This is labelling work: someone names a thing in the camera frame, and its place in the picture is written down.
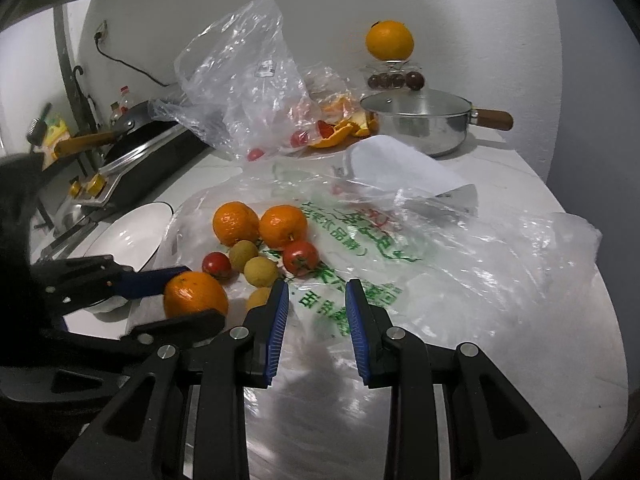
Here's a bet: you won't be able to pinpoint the tan longan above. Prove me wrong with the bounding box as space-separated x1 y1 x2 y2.
228 240 259 267
246 286 273 312
243 256 279 288

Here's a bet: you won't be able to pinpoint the mandarin orange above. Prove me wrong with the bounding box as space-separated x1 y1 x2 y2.
258 205 309 250
163 271 229 318
212 201 261 247

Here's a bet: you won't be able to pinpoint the orange peels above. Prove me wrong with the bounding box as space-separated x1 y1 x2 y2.
307 105 378 150

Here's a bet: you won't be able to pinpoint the white bowl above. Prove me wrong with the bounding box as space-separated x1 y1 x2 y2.
80 202 174 317

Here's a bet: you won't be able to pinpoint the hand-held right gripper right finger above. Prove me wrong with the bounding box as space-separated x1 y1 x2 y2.
345 278 576 480

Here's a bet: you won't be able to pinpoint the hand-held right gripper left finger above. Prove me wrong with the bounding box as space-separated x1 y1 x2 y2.
52 279 291 480

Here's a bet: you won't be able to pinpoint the glass pot lid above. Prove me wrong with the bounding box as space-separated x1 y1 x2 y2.
360 71 473 117

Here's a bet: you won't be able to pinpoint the small red tomato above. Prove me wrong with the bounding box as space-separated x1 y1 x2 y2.
282 240 319 277
201 251 232 281

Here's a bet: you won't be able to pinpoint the black brush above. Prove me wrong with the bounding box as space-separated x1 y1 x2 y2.
26 104 53 151

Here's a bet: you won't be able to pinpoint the clear plastic bag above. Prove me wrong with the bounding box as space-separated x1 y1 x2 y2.
150 0 371 161

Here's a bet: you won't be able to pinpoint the frying pan with wooden handle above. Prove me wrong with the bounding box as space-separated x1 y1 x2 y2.
54 100 176 161

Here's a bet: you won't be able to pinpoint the large orange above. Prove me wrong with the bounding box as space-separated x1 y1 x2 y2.
366 20 415 61

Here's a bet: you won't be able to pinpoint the steel pot with wooden handle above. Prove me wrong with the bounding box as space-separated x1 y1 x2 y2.
360 102 515 157

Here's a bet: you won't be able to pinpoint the black hook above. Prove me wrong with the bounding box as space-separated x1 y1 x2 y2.
71 65 98 126

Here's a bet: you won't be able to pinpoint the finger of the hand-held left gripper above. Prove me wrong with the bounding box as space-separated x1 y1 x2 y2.
30 255 194 314
42 309 226 357

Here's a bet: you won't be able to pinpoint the black power cable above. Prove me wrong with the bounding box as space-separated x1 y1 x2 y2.
95 35 173 88

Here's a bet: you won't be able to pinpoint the yellow packet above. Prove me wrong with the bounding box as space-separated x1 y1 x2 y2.
44 115 71 161

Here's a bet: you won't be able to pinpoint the black cooktop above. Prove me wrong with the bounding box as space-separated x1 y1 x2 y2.
30 122 211 261

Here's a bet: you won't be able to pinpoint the green printed plastic bag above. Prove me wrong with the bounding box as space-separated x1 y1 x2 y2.
157 157 603 480

